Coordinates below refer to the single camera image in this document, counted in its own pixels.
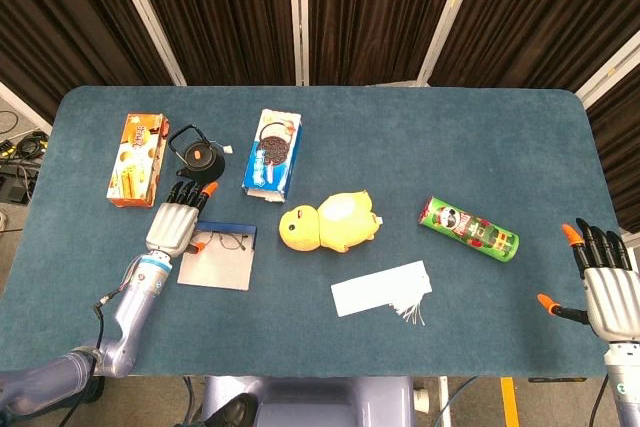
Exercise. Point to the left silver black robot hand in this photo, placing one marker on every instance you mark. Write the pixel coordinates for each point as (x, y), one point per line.
(172, 227)

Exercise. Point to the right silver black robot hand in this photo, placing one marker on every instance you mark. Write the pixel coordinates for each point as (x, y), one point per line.
(610, 297)

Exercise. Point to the thin black metal eyeglasses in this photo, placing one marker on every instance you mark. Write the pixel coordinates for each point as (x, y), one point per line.
(227, 243)

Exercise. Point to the blue cardboard box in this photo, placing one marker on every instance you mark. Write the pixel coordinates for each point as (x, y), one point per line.
(220, 272)

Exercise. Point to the lilac robot base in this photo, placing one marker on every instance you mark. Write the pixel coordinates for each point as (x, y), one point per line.
(320, 402)

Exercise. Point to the left lilac robot arm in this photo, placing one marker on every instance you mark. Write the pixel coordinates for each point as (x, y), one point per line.
(135, 307)

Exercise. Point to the right lilac robot arm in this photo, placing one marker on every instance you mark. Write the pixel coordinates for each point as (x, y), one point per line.
(624, 382)

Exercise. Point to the orange biscuit box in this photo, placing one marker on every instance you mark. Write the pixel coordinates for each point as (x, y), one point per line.
(136, 162)

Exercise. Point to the black cast iron teapot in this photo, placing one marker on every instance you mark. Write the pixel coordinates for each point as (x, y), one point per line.
(201, 158)

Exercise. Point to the white teapot paper tag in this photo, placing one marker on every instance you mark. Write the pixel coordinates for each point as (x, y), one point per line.
(228, 149)

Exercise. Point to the blue Oreo cookie box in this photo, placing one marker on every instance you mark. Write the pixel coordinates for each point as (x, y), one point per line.
(272, 157)

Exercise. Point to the yellow floor tape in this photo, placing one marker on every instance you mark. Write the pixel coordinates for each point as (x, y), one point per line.
(509, 402)

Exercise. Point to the green Pringles can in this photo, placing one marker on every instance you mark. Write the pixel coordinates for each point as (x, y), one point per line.
(470, 229)

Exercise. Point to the yellow plush duck toy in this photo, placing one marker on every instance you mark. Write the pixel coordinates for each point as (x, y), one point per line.
(330, 222)

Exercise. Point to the white table leg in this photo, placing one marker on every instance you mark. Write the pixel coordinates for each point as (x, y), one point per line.
(444, 402)

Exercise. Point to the dark brown curtain panel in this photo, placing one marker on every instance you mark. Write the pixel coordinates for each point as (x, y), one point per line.
(225, 12)
(65, 12)
(540, 12)
(375, 12)

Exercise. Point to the blue table cloth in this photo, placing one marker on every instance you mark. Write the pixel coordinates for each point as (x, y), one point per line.
(400, 157)

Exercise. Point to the white screen frame post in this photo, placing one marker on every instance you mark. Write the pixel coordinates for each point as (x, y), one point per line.
(150, 22)
(445, 22)
(607, 72)
(298, 17)

